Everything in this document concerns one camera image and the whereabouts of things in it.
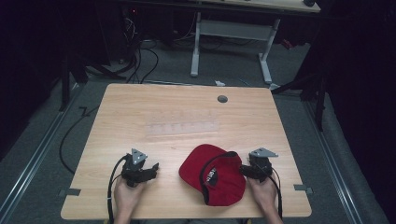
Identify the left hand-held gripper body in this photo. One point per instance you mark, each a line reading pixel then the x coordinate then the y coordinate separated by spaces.
pixel 134 161

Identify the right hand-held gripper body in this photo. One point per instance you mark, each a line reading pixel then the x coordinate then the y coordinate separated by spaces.
pixel 263 161

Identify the red baseball cap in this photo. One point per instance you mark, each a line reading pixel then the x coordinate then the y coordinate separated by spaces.
pixel 224 186

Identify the person's right hand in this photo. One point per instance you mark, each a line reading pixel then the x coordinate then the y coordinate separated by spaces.
pixel 264 194

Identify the person's left hand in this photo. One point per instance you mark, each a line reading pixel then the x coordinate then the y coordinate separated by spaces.
pixel 127 196

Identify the grey tape piece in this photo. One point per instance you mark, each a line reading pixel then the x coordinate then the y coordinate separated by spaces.
pixel 303 188
pixel 70 192

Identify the white paper scrap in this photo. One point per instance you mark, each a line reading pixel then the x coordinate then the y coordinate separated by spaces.
pixel 219 83

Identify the black tripod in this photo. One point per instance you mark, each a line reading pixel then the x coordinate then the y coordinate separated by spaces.
pixel 314 87

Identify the black stand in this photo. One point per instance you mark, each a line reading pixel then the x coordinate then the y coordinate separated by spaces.
pixel 67 81

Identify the small red object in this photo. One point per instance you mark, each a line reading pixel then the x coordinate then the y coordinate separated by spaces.
pixel 287 44

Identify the white-framed wooden desk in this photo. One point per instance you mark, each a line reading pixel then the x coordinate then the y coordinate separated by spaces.
pixel 236 29

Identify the dark computer mouse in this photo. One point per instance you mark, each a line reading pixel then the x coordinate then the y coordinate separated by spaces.
pixel 309 2

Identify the metal floor rail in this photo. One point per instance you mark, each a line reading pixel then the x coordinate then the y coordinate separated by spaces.
pixel 333 161
pixel 34 155

